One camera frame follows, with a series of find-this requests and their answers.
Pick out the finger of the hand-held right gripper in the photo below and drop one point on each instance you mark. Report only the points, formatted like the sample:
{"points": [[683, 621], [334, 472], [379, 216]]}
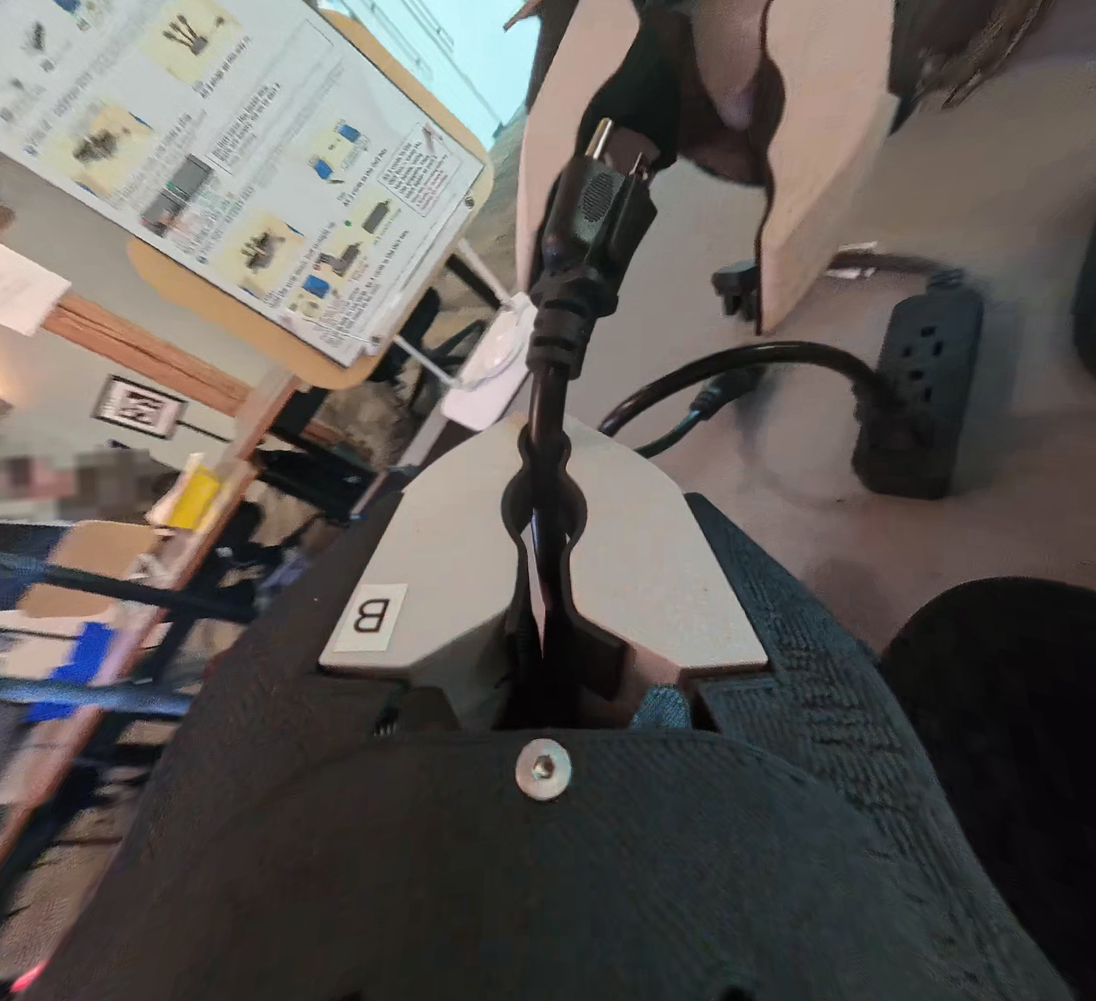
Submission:
{"points": [[556, 93], [830, 119]]}

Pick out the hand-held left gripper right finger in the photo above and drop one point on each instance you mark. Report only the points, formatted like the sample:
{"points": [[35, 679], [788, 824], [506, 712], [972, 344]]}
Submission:
{"points": [[659, 581]]}

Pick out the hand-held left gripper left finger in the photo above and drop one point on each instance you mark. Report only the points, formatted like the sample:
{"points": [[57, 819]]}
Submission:
{"points": [[428, 573]]}

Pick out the black power strip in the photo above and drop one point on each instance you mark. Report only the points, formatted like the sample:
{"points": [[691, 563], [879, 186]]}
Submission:
{"points": [[929, 333]]}

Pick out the person's right hand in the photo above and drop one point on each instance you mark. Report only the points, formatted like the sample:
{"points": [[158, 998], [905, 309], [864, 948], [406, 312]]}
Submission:
{"points": [[728, 59]]}

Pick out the white sign stand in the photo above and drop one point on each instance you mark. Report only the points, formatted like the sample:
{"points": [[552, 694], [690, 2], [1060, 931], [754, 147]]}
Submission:
{"points": [[488, 385]]}

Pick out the yellow box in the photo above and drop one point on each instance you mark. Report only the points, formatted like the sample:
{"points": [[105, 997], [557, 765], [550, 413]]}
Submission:
{"points": [[195, 498]]}

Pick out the printed instruction sheet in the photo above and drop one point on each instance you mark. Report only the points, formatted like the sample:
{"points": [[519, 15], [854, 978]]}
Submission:
{"points": [[257, 119]]}

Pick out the wooden workbench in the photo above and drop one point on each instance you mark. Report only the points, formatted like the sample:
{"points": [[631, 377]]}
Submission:
{"points": [[171, 359]]}

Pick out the framed black-white marker tag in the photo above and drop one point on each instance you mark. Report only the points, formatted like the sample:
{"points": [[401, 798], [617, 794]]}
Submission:
{"points": [[137, 406]]}

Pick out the light wooden sign board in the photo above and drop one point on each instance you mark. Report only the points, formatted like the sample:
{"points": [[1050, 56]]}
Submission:
{"points": [[214, 308]]}

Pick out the blue plastic bin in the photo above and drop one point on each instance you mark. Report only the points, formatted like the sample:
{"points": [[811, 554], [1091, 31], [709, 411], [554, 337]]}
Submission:
{"points": [[73, 667]]}

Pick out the person's black clothing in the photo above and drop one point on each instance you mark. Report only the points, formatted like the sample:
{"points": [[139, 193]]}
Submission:
{"points": [[1010, 718]]}

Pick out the white paper sheet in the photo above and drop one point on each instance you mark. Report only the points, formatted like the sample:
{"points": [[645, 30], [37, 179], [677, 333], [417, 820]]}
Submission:
{"points": [[30, 290]]}

